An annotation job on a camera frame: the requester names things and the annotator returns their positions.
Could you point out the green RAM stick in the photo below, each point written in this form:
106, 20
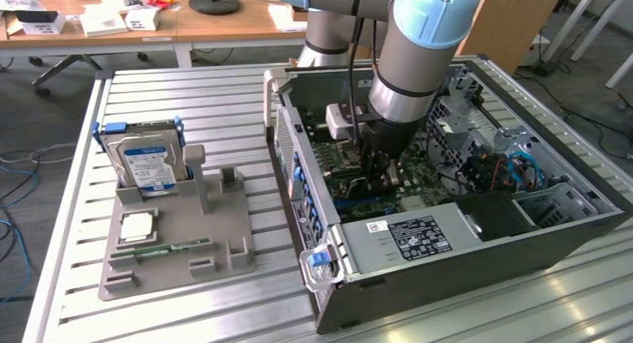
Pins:
158, 249

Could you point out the wooden desk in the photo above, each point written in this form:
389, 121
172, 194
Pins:
222, 24

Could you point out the green motherboard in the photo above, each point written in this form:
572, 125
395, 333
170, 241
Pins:
420, 183

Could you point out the flat white box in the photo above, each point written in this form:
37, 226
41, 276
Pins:
104, 24

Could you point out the grey parts rack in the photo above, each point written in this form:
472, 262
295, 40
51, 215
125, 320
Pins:
193, 246

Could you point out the blue case latch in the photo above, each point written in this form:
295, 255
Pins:
317, 261

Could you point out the wooden cabinet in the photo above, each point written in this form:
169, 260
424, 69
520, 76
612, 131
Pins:
520, 24

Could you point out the perforated metal drive cage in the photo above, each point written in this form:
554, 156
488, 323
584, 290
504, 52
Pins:
460, 135

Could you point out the metal disk bay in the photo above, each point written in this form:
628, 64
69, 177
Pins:
559, 206

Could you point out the red packet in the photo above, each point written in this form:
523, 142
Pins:
161, 1

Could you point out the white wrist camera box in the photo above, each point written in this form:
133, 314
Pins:
339, 126

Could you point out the black lamp base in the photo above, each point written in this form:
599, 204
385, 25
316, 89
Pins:
216, 5

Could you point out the white paper stack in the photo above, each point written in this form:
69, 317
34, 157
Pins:
288, 24

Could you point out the open dark PC case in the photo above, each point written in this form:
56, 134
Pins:
445, 276

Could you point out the silver CPU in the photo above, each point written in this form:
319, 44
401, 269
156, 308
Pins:
136, 228

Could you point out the grey power supply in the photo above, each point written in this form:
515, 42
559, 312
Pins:
367, 246

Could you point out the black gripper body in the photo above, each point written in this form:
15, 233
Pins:
391, 139

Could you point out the low-profile Nvidia graphics card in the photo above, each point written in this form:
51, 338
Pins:
357, 187

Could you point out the white box with black lid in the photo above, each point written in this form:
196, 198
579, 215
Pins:
45, 26

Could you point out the CPU socket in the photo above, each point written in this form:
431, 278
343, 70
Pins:
349, 156

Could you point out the small white labelled box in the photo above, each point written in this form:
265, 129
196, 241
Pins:
142, 20

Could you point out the silver chipset heatsink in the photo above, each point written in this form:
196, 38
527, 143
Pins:
415, 203

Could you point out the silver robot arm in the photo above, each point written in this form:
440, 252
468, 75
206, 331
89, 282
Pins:
420, 61

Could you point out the hard disk in blue caddy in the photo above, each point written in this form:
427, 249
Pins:
149, 165

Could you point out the blue expansion slot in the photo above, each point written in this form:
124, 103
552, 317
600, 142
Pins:
347, 202

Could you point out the white metal table frame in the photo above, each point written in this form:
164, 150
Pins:
570, 24

